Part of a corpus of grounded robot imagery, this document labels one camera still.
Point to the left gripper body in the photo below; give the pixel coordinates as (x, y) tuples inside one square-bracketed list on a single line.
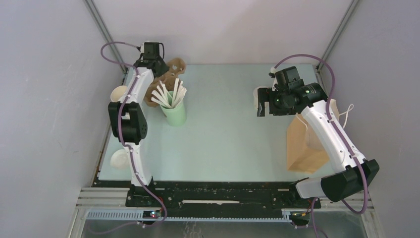
[(163, 67)]

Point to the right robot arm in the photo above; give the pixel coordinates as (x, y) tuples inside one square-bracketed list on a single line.
[(289, 95)]

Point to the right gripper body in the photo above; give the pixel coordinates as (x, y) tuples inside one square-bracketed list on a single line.
[(278, 102)]

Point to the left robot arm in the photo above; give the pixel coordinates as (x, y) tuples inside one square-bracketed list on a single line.
[(128, 121)]

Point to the single paper cup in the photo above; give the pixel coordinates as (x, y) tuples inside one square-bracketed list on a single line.
[(256, 98)]

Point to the stack of white lids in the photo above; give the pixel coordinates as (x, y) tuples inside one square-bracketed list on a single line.
[(119, 160)]

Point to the brown paper bag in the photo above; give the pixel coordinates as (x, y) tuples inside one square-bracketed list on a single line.
[(316, 137)]

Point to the stack of paper cups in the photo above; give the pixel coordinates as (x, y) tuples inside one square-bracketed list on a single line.
[(117, 93)]

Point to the green cup holder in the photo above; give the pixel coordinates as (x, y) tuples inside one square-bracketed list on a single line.
[(176, 116)]

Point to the black front rail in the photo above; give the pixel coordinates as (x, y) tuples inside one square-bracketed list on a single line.
[(188, 201)]

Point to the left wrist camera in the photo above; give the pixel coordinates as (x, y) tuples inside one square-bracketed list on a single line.
[(151, 50)]

